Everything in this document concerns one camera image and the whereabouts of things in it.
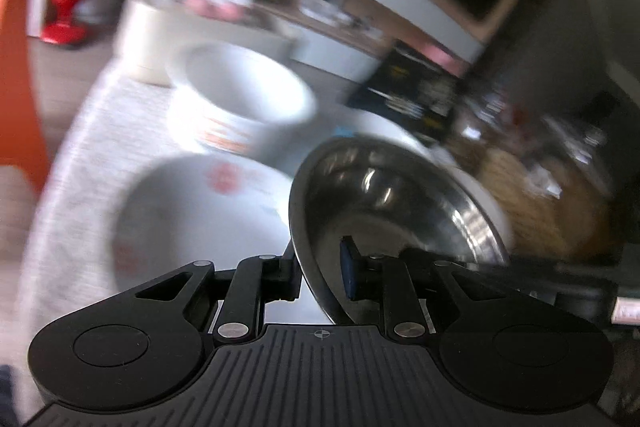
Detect stainless steel bowl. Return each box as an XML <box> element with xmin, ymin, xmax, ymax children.
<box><xmin>288</xmin><ymin>135</ymin><xmax>509</xmax><ymax>325</ymax></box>

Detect white plate with red pattern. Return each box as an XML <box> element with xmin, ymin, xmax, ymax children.
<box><xmin>112</xmin><ymin>153</ymin><xmax>292</xmax><ymax>291</ymax></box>

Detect white ceramic bowl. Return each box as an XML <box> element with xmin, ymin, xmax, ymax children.
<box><xmin>167</xmin><ymin>42</ymin><xmax>318</xmax><ymax>160</ymax></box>

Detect glass jar of peanuts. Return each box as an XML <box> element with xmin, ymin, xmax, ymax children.
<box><xmin>478</xmin><ymin>129</ymin><xmax>615</xmax><ymax>265</ymax></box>

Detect black snack bag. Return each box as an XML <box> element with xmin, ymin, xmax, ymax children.
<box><xmin>346</xmin><ymin>40</ymin><xmax>469</xmax><ymax>144</ymax></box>

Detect white lace tablecloth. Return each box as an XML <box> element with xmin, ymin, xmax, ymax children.
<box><xmin>13</xmin><ymin>56</ymin><xmax>352</xmax><ymax>423</ymax></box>

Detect orange plastic chair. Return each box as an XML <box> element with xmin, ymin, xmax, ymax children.
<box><xmin>1</xmin><ymin>0</ymin><xmax>51</xmax><ymax>194</ymax></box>

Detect cream oval storage tray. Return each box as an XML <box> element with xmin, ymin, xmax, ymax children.
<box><xmin>113</xmin><ymin>0</ymin><xmax>300</xmax><ymax>87</ymax></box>

